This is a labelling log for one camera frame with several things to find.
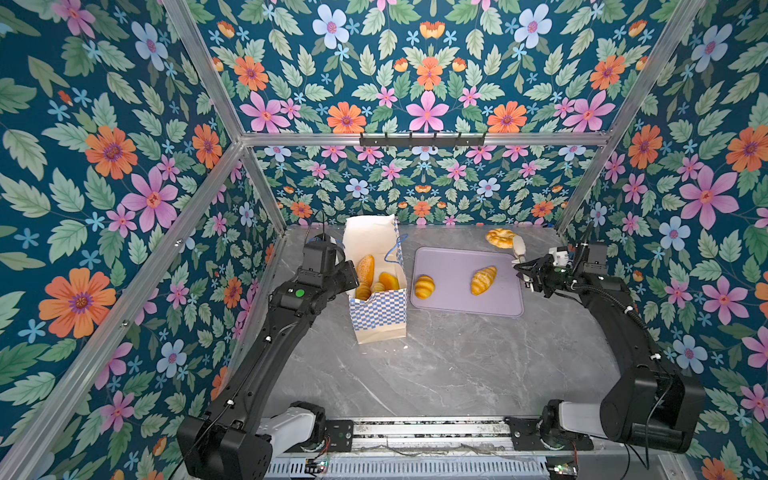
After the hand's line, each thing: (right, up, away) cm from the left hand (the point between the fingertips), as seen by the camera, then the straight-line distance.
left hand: (358, 263), depth 75 cm
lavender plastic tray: (+29, -4, +31) cm, 43 cm away
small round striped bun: (+18, -9, +24) cm, 31 cm away
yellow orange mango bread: (+7, -7, +23) cm, 25 cm away
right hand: (+43, -1, +5) cm, 43 cm away
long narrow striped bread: (-2, -10, +21) cm, 24 cm away
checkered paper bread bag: (+6, -14, +4) cm, 16 cm away
